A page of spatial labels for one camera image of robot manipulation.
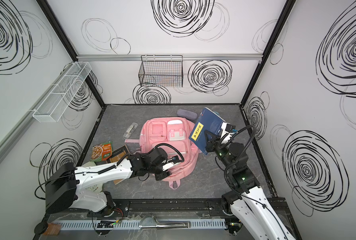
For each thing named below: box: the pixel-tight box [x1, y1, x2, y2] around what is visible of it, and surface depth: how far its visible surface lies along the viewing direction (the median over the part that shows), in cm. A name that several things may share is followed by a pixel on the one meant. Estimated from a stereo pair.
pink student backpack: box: [125, 117, 201, 190], surface depth 97 cm
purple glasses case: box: [177, 109, 198, 120], surface depth 114 cm
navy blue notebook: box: [188, 107, 226, 155], surface depth 69 cm
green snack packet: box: [90, 141, 113, 162], surface depth 93 cm
